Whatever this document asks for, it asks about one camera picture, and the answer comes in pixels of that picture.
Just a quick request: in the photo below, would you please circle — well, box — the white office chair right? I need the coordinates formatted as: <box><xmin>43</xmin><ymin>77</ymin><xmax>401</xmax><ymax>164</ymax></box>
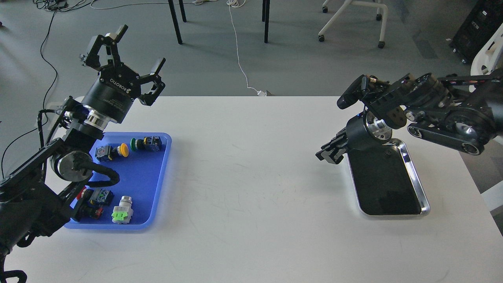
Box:
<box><xmin>470</xmin><ymin>25</ymin><xmax>503</xmax><ymax>75</ymax></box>

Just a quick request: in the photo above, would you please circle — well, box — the red push button switch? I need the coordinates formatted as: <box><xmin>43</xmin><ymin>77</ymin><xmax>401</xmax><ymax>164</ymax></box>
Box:
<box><xmin>71</xmin><ymin>186</ymin><xmax>103</xmax><ymax>222</ymax></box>

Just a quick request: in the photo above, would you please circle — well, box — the black table leg right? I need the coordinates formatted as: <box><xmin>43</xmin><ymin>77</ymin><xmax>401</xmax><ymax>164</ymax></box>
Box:
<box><xmin>262</xmin><ymin>0</ymin><xmax>271</xmax><ymax>44</ymax></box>

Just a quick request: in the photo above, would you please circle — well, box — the black table leg left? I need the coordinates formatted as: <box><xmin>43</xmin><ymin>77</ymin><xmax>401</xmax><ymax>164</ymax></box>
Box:
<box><xmin>167</xmin><ymin>0</ymin><xmax>187</xmax><ymax>45</ymax></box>

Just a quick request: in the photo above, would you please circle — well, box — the black equipment case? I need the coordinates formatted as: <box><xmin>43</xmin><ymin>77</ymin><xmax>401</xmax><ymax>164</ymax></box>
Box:
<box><xmin>449</xmin><ymin>0</ymin><xmax>503</xmax><ymax>64</ymax></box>

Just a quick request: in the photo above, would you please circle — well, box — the yellow push button switch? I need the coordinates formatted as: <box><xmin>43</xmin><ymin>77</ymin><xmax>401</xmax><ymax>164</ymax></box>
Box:
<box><xmin>94</xmin><ymin>143</ymin><xmax>129</xmax><ymax>162</ymax></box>

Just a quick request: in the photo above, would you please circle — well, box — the silver green selector switch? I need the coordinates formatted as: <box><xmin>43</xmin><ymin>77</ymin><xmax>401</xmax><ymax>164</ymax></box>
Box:
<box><xmin>111</xmin><ymin>195</ymin><xmax>134</xmax><ymax>224</ymax></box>

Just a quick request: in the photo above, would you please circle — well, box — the black floor cable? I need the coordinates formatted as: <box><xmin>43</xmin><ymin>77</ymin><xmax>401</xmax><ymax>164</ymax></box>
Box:
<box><xmin>0</xmin><ymin>0</ymin><xmax>91</xmax><ymax>177</ymax></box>

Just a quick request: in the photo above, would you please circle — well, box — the green push button switch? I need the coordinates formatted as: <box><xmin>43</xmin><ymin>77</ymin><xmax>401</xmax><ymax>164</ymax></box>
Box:
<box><xmin>129</xmin><ymin>136</ymin><xmax>162</xmax><ymax>152</ymax></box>

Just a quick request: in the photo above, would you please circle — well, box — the blue plastic tray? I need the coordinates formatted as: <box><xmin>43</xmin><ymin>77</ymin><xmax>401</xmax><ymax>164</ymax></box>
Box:
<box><xmin>65</xmin><ymin>132</ymin><xmax>171</xmax><ymax>231</ymax></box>

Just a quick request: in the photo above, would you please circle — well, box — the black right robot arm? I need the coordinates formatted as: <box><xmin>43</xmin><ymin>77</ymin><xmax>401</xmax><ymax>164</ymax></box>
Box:
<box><xmin>316</xmin><ymin>68</ymin><xmax>503</xmax><ymax>164</ymax></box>

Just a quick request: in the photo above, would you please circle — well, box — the white floor cable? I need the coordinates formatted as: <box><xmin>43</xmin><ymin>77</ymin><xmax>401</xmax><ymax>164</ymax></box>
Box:
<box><xmin>90</xmin><ymin>0</ymin><xmax>268</xmax><ymax>96</ymax></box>

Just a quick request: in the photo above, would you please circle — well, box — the black table leg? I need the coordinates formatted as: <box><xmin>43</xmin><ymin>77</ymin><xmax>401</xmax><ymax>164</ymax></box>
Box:
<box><xmin>262</xmin><ymin>0</ymin><xmax>271</xmax><ymax>44</ymax></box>
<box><xmin>167</xmin><ymin>0</ymin><xmax>187</xmax><ymax>45</ymax></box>

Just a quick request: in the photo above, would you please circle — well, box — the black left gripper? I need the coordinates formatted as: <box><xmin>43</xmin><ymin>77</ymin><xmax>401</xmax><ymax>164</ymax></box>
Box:
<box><xmin>79</xmin><ymin>24</ymin><xmax>166</xmax><ymax>124</ymax></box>

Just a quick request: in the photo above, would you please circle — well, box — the silver metal tray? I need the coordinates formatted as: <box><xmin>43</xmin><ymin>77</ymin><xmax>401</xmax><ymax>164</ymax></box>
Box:
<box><xmin>347</xmin><ymin>138</ymin><xmax>431</xmax><ymax>217</ymax></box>

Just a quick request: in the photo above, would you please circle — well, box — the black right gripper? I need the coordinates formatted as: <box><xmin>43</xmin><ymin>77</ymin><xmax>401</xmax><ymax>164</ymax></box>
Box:
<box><xmin>316</xmin><ymin>114</ymin><xmax>392</xmax><ymax>165</ymax></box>

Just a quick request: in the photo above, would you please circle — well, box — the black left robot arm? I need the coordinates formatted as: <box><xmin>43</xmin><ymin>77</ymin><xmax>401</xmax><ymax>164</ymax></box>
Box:
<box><xmin>0</xmin><ymin>24</ymin><xmax>165</xmax><ymax>283</ymax></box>

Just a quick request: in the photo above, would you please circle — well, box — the white chair base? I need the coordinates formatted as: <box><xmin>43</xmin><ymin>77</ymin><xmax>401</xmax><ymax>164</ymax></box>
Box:
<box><xmin>317</xmin><ymin>0</ymin><xmax>390</xmax><ymax>50</ymax></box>

